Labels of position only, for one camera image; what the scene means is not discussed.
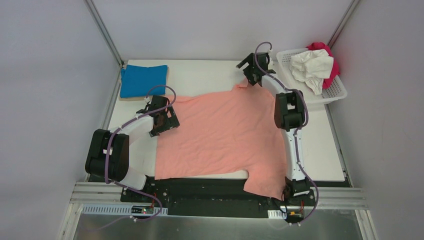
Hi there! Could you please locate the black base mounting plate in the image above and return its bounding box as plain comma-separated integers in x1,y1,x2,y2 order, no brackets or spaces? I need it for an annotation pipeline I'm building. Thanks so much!
120,177,319,219

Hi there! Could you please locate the crumpled white t shirt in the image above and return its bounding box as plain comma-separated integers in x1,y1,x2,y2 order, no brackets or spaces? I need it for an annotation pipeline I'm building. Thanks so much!
289,49,334,95

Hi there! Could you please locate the aluminium frame rail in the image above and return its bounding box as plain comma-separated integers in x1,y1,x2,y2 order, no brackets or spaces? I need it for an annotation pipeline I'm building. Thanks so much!
84,0,125,68

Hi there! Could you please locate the right electronics board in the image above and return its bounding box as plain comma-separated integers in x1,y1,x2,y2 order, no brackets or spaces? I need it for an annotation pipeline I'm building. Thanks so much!
285,206,305,224

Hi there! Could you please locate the salmon pink t shirt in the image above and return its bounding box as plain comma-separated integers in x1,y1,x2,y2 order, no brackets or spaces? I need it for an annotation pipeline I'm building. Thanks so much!
154,81,288,200

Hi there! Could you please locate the magenta red t shirt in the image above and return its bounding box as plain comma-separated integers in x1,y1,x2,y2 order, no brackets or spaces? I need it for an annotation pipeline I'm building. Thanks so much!
307,42,340,89

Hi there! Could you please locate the left electronics board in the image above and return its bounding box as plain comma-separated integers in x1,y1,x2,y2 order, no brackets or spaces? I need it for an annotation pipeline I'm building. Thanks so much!
131,205,154,215

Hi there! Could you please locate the folded blue t shirt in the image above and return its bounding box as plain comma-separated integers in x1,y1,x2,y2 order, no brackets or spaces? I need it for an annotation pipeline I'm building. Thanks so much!
119,64,169,99

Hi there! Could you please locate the electronics board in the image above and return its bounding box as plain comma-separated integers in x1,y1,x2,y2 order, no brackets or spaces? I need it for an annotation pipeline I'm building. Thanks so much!
131,205,154,215
285,206,305,224

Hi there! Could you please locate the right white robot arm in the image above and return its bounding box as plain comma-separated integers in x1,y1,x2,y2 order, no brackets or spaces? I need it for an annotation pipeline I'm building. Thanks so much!
236,52,311,200

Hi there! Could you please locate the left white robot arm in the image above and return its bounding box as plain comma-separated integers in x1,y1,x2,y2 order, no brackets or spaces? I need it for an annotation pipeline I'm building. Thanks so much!
85,95,180,190

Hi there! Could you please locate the white plastic basket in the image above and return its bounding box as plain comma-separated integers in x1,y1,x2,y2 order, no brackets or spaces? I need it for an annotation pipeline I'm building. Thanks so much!
274,48,348,105

